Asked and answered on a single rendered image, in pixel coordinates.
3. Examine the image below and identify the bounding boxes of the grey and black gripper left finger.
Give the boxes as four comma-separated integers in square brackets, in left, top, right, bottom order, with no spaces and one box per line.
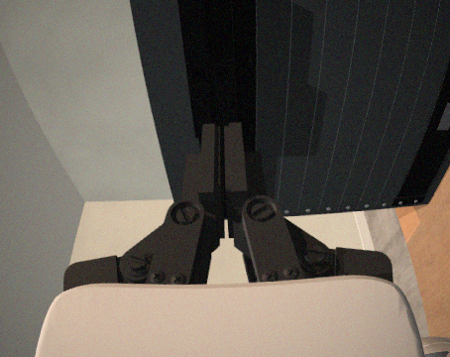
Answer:
[63,123,225,292]

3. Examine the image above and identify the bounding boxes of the black server rack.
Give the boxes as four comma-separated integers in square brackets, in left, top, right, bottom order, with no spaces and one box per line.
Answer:
[130,0,450,220]

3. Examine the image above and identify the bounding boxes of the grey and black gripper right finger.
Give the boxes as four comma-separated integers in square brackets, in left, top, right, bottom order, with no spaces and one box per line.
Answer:
[224,122,394,283]

